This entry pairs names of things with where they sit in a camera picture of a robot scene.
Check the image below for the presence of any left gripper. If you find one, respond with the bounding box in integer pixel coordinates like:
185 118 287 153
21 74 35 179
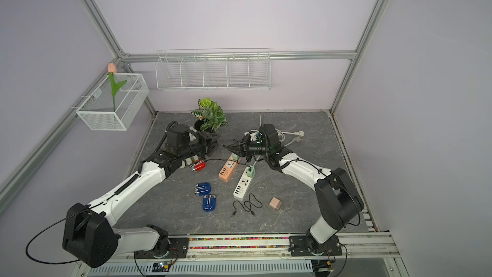
179 131 221 160

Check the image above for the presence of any red electric shaver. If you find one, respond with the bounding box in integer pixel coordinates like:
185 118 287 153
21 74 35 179
190 160 206 172

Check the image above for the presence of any white power strip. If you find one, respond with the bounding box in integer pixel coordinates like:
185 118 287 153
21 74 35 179
233 167 253 201

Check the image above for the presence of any blue electric shaver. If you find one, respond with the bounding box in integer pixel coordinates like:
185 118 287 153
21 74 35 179
202 194 217 212
195 182 211 196

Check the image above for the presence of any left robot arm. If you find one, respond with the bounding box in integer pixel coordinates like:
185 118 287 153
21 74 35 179
61 121 220 268

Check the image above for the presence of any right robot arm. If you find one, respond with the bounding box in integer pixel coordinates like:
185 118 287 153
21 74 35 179
224 124 365 255

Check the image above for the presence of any potted green plant black vase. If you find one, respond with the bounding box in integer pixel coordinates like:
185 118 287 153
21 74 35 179
192 97 229 132

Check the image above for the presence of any orange power strip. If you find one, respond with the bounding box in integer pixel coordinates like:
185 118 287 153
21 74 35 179
219 154 240 182

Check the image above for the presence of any pink charger adapter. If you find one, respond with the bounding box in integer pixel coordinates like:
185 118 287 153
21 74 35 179
269 197 283 211

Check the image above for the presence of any artificial pink tulip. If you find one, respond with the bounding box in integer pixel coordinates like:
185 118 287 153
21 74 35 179
108 63 127 112

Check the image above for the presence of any coiled white power cord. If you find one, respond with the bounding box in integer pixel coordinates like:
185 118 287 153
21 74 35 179
257 114 305 147

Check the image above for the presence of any white wire wall shelf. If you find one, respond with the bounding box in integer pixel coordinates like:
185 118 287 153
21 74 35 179
155 48 272 91

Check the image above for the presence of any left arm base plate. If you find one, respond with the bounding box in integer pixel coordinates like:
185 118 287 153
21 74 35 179
136 237 190 260

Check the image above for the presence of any white mesh wall basket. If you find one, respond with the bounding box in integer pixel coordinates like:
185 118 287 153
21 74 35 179
76 73 149 131

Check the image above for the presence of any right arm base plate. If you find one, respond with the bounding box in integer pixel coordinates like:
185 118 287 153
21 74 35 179
288 235 343 256

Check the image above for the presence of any white vented cable duct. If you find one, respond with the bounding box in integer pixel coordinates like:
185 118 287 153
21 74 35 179
88 260 314 276

